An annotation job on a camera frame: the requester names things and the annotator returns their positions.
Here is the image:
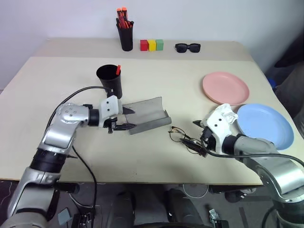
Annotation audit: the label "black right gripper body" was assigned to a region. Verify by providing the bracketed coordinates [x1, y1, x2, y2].
[200, 127, 216, 153]

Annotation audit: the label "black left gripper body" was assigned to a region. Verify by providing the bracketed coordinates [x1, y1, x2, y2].
[104, 116, 120, 134]

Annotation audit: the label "grey glasses case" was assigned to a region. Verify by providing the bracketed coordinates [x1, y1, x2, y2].
[122, 95, 172, 136]

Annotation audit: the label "thin-framed eyeglasses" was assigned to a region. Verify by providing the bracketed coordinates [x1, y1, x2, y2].
[168, 126, 203, 154]

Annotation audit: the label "wide black cup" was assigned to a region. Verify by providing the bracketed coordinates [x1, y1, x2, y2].
[95, 64, 124, 99]

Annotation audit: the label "pink plate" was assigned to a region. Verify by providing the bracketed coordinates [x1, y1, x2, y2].
[202, 71, 251, 106]

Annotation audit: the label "blue plate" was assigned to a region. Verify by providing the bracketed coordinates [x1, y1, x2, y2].
[236, 103, 295, 151]

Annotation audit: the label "tall black pen holder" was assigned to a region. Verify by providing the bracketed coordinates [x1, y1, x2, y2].
[115, 18, 134, 52]

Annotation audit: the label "black metal caster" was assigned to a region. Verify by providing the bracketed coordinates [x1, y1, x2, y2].
[208, 208, 230, 228]

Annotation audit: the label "black sunglasses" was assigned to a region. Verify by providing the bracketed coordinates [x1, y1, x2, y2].
[174, 42, 202, 54]

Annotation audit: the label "grey chair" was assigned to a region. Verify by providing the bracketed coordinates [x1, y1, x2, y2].
[276, 64, 304, 140]

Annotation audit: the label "grey square pad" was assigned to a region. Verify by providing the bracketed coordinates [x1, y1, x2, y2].
[57, 207, 74, 225]

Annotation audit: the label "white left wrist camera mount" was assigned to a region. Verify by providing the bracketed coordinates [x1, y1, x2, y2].
[98, 95, 124, 129]

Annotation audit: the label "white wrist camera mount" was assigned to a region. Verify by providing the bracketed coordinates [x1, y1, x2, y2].
[200, 103, 239, 152]
[98, 95, 124, 129]

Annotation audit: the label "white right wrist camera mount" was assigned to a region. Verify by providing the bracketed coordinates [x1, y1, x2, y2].
[200, 103, 239, 152]

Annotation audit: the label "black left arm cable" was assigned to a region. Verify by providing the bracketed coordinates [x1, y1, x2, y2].
[46, 85, 114, 129]

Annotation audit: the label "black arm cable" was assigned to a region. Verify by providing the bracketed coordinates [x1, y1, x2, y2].
[206, 150, 304, 166]
[46, 85, 114, 129]

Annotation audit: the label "black hanging cable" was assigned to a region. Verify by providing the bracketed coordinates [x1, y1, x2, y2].
[70, 144, 98, 228]

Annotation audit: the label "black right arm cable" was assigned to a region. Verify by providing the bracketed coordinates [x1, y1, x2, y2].
[206, 150, 304, 166]

